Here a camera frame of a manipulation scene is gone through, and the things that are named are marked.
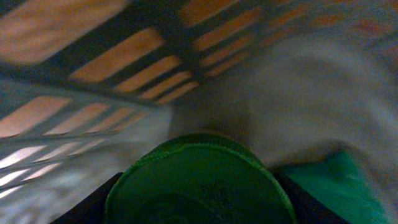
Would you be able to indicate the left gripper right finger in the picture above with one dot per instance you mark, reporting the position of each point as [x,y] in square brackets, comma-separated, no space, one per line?
[308,209]

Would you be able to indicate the green lid jar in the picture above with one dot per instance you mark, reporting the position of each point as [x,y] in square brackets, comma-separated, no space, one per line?
[198,178]

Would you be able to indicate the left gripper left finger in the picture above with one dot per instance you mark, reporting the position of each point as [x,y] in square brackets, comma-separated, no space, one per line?
[91,209]

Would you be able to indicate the green 3M gloves packet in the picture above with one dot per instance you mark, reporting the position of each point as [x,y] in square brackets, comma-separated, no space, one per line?
[339,184]

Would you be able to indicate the grey plastic mesh basket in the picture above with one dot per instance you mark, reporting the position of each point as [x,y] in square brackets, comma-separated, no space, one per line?
[90,87]

